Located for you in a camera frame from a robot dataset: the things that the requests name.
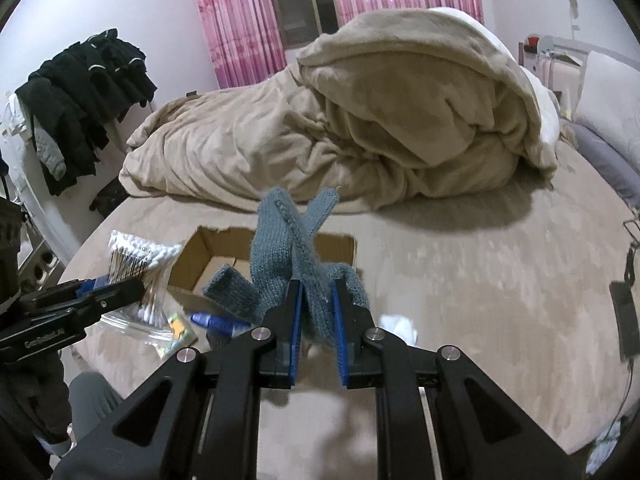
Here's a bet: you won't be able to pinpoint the black smartphone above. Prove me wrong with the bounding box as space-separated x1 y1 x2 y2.
608 281 640 361

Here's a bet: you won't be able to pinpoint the white floral pillow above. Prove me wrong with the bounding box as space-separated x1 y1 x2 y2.
573 51 640 170

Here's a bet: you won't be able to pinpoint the beige bed sheet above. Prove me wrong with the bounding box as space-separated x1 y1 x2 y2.
60 138 640 461

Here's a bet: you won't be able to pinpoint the pink curtain left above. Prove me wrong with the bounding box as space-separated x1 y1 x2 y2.
196 0 286 89

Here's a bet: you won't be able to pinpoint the grey knit gloves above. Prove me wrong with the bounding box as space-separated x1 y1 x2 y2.
204 188 369 347

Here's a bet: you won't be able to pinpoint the green white tissue pack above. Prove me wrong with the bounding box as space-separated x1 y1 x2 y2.
162 313 198 358

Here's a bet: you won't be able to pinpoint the beige plush blanket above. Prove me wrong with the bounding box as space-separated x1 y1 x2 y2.
119 8 560 214

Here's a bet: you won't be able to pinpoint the open cardboard box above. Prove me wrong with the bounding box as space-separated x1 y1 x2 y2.
168 226 357 315

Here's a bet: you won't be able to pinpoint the grey purple pillow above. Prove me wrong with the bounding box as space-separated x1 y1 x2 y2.
566 122 640 210

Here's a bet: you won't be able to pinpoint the black clothes pile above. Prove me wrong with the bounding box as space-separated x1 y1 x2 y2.
15 28 157 196

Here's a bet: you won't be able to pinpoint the white towel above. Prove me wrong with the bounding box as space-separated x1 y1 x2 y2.
378 314 418 347

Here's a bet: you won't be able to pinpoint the dark window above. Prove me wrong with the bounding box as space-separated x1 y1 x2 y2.
263 0 341 49

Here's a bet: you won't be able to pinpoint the cotton swabs plastic bag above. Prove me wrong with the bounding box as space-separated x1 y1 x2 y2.
102 230 183 347

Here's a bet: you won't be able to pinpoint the white headboard shelf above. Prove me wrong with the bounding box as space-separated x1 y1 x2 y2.
518 35 589 118

